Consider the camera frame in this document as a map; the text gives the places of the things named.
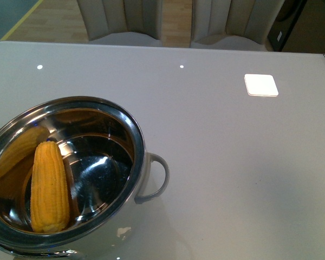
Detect yellow corn cob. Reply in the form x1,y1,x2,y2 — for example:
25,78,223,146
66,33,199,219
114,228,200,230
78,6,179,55
30,141,70,233

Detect stainless steel pot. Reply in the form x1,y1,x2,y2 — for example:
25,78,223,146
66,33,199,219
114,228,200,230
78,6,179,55
0,96,170,259

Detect left beige upholstered chair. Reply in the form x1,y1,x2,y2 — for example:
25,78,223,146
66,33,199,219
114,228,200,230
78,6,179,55
77,0,163,47

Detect beige upholstered chair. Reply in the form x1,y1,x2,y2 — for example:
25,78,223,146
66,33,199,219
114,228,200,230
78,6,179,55
77,0,163,47
190,0,284,51

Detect right beige upholstered chair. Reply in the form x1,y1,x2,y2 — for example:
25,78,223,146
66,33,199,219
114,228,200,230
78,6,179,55
190,0,284,51

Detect black washing machine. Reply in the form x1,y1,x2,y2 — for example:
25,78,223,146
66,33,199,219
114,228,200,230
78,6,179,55
268,0,307,51

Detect brown sofa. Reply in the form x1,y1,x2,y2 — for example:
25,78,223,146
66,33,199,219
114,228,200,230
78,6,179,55
282,1,325,54

